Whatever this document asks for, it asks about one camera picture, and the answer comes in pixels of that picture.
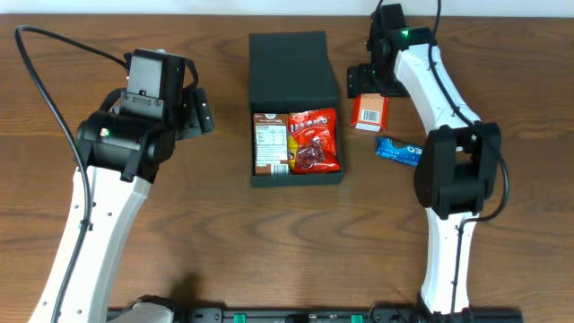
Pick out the orange carton with barcode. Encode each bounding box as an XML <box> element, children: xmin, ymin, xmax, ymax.
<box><xmin>351</xmin><ymin>93</ymin><xmax>389</xmax><ymax>133</ymax></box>

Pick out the red Reeses candy bag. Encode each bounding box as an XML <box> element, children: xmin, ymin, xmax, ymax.
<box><xmin>288</xmin><ymin>108</ymin><xmax>341</xmax><ymax>175</ymax></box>

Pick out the brown carton with barcode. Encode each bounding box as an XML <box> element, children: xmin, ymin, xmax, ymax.
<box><xmin>253</xmin><ymin>113</ymin><xmax>290</xmax><ymax>176</ymax></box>

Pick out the dark green hinged box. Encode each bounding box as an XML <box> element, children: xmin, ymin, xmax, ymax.
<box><xmin>248</xmin><ymin>30</ymin><xmax>345</xmax><ymax>188</ymax></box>

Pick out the yellow snack bag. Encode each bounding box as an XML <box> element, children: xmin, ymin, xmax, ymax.
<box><xmin>287</xmin><ymin>134</ymin><xmax>299</xmax><ymax>173</ymax></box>

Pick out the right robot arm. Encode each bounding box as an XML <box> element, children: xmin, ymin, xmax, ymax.
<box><xmin>347</xmin><ymin>3</ymin><xmax>509</xmax><ymax>322</ymax></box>

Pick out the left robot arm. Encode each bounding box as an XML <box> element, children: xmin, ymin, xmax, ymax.
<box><xmin>30</xmin><ymin>167</ymin><xmax>151</xmax><ymax>322</ymax></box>

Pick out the blue Oreo cookie pack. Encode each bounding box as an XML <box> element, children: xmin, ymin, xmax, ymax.
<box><xmin>376</xmin><ymin>137</ymin><xmax>422</xmax><ymax>167</ymax></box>

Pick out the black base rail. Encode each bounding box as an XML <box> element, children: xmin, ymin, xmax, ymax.
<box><xmin>105</xmin><ymin>306</ymin><xmax>525</xmax><ymax>323</ymax></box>

